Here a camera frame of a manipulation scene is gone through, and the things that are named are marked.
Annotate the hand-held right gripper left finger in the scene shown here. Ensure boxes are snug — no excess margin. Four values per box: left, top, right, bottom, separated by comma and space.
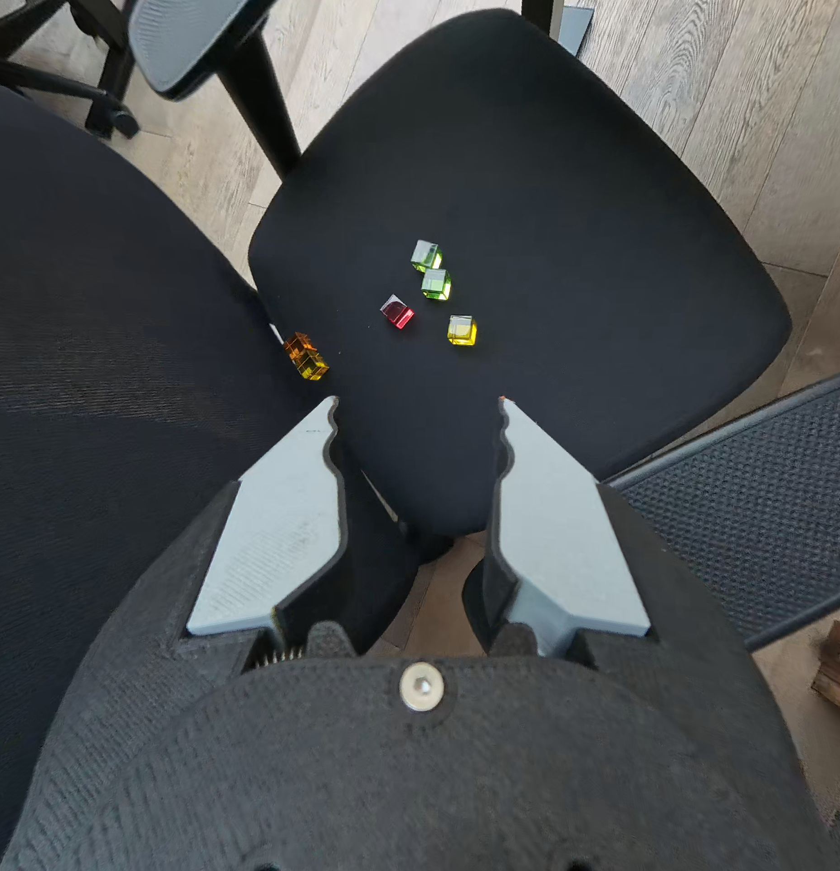
185, 396, 349, 641

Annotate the black chair base with casters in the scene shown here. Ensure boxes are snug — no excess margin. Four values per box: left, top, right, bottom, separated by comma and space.
0, 0, 141, 140

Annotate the black metal leg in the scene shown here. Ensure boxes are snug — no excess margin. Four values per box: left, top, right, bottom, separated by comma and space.
521, 0, 564, 36

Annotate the wooden block with bolt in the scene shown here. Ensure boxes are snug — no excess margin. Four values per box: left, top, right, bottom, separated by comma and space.
811, 606, 840, 719

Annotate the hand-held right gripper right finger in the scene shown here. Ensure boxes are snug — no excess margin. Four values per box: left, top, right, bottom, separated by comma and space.
481, 396, 654, 657

